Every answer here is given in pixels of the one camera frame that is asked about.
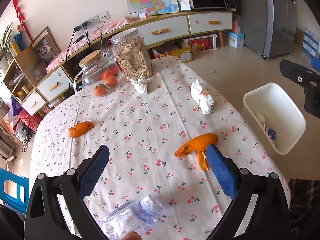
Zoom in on stacked blue white cartons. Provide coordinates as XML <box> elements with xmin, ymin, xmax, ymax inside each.
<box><xmin>302</xmin><ymin>28</ymin><xmax>319</xmax><ymax>57</ymax></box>

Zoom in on blue plastic stool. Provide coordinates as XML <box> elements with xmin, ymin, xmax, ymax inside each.
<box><xmin>0</xmin><ymin>167</ymin><xmax>30</xmax><ymax>214</ymax></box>

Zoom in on cherry print tablecloth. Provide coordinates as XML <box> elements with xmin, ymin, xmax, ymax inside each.
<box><xmin>29</xmin><ymin>57</ymin><xmax>279</xmax><ymax>239</ymax></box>

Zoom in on plastic jar of biscuit sticks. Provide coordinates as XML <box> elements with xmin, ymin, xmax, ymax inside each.
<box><xmin>110</xmin><ymin>28</ymin><xmax>154</xmax><ymax>81</ymax></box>

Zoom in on small pink white box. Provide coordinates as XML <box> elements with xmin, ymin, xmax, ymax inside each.
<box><xmin>139</xmin><ymin>12</ymin><xmax>148</xmax><ymax>19</ymax></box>

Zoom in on light blue carton box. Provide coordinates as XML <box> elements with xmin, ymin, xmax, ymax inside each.
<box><xmin>223</xmin><ymin>31</ymin><xmax>245</xmax><ymax>48</ymax></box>

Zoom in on orange peel piece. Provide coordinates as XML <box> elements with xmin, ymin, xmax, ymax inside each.
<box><xmin>68</xmin><ymin>121</ymin><xmax>94</xmax><ymax>138</ymax></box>
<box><xmin>174</xmin><ymin>133</ymin><xmax>218</xmax><ymax>172</ymax></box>

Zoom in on long white drawer cabinet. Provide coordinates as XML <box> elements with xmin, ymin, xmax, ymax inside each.
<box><xmin>21</xmin><ymin>11</ymin><xmax>232</xmax><ymax>115</ymax></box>

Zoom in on framed cat picture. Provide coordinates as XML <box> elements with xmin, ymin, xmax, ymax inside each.
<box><xmin>30</xmin><ymin>27</ymin><xmax>61</xmax><ymax>66</ymax></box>

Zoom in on tissue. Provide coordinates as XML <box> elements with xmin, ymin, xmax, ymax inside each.
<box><xmin>130</xmin><ymin>76</ymin><xmax>150</xmax><ymax>95</ymax></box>
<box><xmin>190</xmin><ymin>80</ymin><xmax>214</xmax><ymax>115</ymax></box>

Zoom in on red picture storage box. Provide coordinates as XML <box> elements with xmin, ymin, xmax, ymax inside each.
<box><xmin>183</xmin><ymin>33</ymin><xmax>217</xmax><ymax>53</ymax></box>

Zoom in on wall power socket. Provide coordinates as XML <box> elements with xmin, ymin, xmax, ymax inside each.
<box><xmin>74</xmin><ymin>11</ymin><xmax>110</xmax><ymax>35</ymax></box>

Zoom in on blue printed carton box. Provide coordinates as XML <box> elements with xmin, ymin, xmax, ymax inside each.
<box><xmin>267</xmin><ymin>129</ymin><xmax>277</xmax><ymax>144</ymax></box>

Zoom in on yellow cardboard box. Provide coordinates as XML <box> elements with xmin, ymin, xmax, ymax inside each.
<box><xmin>151</xmin><ymin>39</ymin><xmax>193</xmax><ymax>64</ymax></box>

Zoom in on glass jar with bamboo lid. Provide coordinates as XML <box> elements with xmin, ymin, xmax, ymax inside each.
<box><xmin>73</xmin><ymin>50</ymin><xmax>124</xmax><ymax>98</ymax></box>

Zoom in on white trash bin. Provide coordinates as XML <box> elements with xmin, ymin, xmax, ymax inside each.
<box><xmin>241</xmin><ymin>82</ymin><xmax>306</xmax><ymax>155</ymax></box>

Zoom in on colourful map gift bag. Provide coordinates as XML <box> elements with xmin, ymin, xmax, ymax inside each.
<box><xmin>126</xmin><ymin>0</ymin><xmax>180</xmax><ymax>18</ymax></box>

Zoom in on pink cloth runner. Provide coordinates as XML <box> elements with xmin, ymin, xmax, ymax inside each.
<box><xmin>45</xmin><ymin>16</ymin><xmax>136</xmax><ymax>74</ymax></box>

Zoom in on wooden open shelf unit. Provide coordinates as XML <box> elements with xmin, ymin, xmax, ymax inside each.
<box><xmin>3</xmin><ymin>47</ymin><xmax>39</xmax><ymax>105</ymax></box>

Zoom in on red hanging decoration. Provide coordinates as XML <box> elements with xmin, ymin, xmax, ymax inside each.
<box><xmin>12</xmin><ymin>0</ymin><xmax>33</xmax><ymax>43</ymax></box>

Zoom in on white paper cup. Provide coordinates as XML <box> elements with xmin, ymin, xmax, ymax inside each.
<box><xmin>255</xmin><ymin>112</ymin><xmax>265</xmax><ymax>126</ymax></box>

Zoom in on grey refrigerator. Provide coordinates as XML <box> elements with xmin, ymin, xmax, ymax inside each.
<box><xmin>236</xmin><ymin>0</ymin><xmax>297</xmax><ymax>59</ymax></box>

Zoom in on crushed clear plastic bottle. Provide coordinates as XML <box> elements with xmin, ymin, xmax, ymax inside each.
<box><xmin>97</xmin><ymin>195</ymin><xmax>163</xmax><ymax>239</ymax></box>

